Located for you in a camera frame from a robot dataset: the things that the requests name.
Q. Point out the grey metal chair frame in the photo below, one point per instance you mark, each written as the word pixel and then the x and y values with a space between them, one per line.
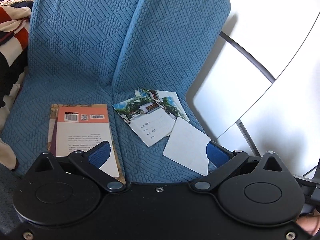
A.
pixel 265 73

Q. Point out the striped red black blanket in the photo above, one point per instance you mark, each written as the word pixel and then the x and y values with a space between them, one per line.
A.
pixel 15 20

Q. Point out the person's hand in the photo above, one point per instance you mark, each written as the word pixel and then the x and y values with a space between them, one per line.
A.
pixel 310 223

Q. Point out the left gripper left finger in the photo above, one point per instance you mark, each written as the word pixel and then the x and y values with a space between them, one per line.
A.
pixel 90 162

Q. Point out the blue quilted chair cover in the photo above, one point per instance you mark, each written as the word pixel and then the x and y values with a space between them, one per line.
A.
pixel 84 52

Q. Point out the school photo notebook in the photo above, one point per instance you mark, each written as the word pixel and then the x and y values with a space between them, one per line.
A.
pixel 146 118
pixel 169 100

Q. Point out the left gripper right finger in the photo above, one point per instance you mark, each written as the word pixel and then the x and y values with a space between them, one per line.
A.
pixel 227 164

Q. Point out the white card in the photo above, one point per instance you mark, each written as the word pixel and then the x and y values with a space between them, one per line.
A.
pixel 187 147

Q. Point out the tan illustrated cover book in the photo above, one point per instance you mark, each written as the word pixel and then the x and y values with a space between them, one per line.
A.
pixel 117 159

